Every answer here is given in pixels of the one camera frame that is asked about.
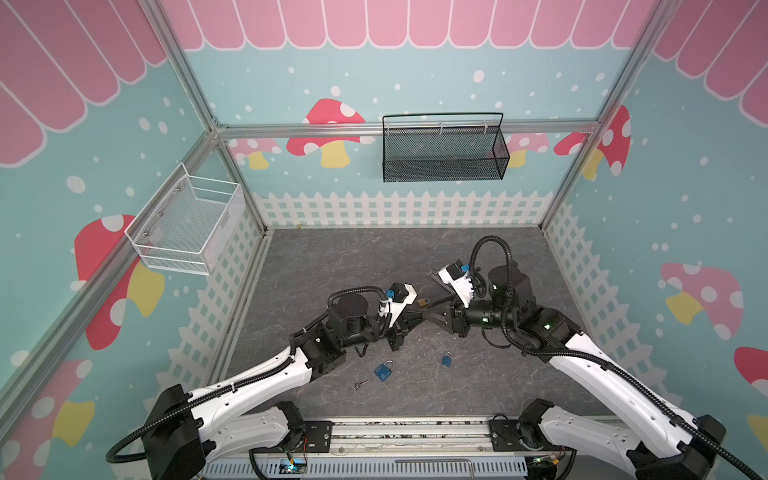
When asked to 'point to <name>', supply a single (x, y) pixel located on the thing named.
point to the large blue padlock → (383, 371)
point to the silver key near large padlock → (357, 385)
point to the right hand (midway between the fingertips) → (426, 311)
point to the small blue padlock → (447, 359)
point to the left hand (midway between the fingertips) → (424, 321)
